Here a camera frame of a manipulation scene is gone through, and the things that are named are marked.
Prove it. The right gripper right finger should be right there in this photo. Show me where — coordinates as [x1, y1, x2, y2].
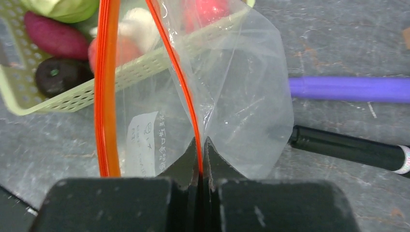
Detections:
[203, 137, 244, 232]

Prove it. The light green plastic basket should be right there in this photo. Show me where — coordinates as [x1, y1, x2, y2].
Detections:
[0, 0, 257, 116]

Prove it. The red toy apple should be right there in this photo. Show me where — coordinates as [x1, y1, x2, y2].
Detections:
[184, 0, 230, 33]

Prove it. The purple toy sweet potato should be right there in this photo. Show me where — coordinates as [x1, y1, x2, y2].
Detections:
[24, 11, 89, 60]

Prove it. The orange toy peach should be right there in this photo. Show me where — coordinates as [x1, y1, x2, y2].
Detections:
[88, 35, 143, 73]

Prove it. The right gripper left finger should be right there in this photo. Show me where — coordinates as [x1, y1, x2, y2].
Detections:
[157, 138, 199, 232]

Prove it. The dark purple toy mangosteen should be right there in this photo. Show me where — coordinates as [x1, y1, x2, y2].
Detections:
[34, 57, 94, 98]

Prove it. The purple flashlight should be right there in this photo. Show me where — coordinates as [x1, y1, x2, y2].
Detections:
[289, 76, 410, 103]

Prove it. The clear orange zip top bag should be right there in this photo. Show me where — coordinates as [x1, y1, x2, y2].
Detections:
[93, 0, 294, 180]

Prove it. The black microphone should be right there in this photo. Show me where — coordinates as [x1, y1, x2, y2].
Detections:
[289, 125, 410, 178]

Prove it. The green toy cabbage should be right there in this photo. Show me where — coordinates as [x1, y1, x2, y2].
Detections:
[20, 0, 100, 23]

